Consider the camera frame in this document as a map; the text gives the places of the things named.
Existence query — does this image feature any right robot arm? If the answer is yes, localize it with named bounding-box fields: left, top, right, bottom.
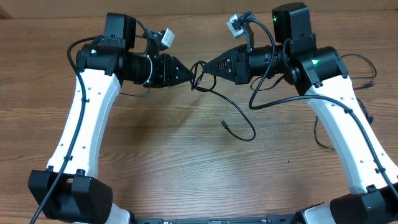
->
left=203, top=2, right=397, bottom=223

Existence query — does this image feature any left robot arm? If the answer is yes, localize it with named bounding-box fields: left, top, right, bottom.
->
left=28, top=13, right=193, bottom=223

